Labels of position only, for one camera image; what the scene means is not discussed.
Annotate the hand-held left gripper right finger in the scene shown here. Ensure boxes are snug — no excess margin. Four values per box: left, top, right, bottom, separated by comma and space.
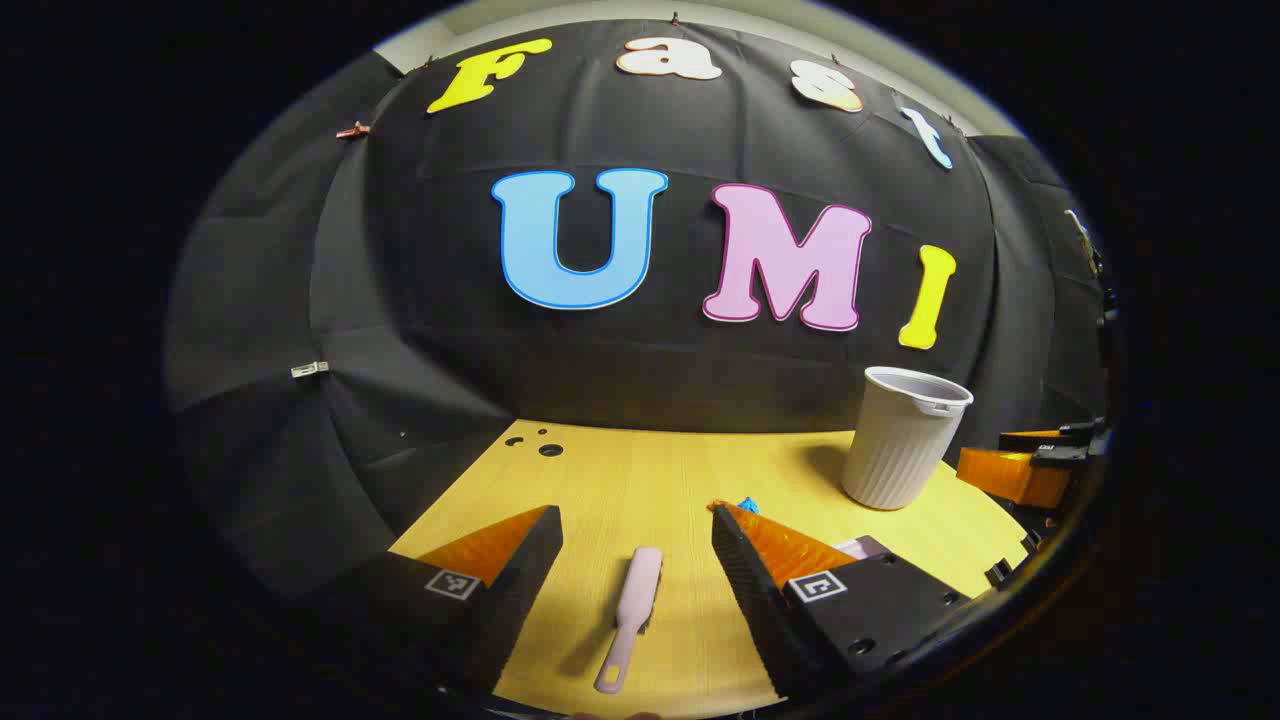
708, 500, 976, 701

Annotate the white ribbed garbage bin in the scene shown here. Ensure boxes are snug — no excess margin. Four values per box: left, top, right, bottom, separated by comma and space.
841, 366, 975, 512

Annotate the wooden desktop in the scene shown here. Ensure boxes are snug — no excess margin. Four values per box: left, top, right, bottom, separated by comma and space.
388, 420, 1031, 719

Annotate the small pink broom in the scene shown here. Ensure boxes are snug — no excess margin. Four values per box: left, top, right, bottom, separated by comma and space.
594, 546, 664, 696

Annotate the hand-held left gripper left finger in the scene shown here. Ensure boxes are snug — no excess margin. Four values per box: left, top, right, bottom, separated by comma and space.
300, 505, 564, 701

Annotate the black backdrop cloth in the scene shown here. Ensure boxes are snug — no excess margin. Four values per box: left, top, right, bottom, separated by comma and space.
165, 18, 1111, 601

